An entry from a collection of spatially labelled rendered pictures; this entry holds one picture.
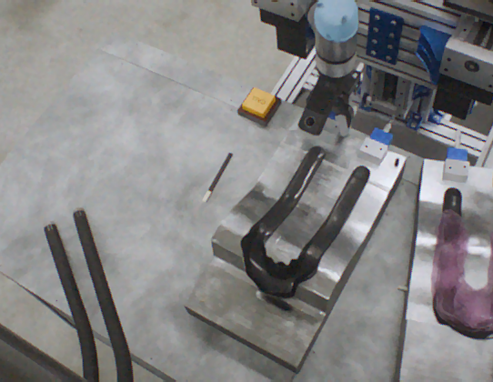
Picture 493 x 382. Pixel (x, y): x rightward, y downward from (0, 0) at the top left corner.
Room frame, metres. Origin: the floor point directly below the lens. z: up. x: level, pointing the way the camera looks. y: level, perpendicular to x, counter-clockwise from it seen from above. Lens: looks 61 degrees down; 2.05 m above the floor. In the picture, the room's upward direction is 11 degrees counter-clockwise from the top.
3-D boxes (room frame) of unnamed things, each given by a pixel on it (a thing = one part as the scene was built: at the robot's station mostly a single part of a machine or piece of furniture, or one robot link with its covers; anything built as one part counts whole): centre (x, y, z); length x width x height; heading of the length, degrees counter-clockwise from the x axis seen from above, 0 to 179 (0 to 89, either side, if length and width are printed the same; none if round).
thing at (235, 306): (0.53, -0.07, 0.87); 0.50 x 0.26 x 0.14; 141
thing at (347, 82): (0.76, -0.20, 1.04); 0.09 x 0.08 x 0.12; 141
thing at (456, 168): (0.64, -0.45, 0.86); 0.13 x 0.05 x 0.05; 158
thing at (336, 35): (0.76, -0.19, 1.20); 0.09 x 0.08 x 0.11; 9
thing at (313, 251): (0.54, -0.09, 0.92); 0.35 x 0.16 x 0.09; 141
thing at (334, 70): (0.76, -0.19, 1.12); 0.08 x 0.08 x 0.05
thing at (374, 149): (0.70, -0.29, 0.89); 0.13 x 0.05 x 0.05; 141
